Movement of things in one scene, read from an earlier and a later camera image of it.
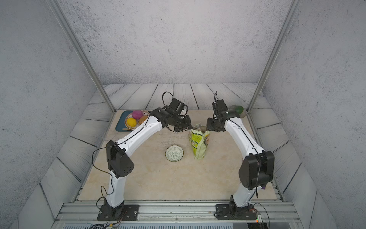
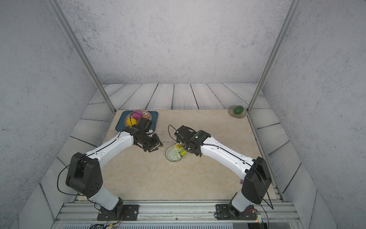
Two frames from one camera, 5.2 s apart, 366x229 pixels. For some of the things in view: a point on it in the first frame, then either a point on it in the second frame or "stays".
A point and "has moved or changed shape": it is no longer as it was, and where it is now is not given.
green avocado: (239, 109) stays
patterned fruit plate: (130, 116) stays
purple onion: (137, 114) stays
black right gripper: (209, 126) to (197, 134)
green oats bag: (199, 140) has moved or changed shape
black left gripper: (187, 126) to (157, 143)
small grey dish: (241, 115) stays
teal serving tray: (120, 124) stays
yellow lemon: (131, 122) stays
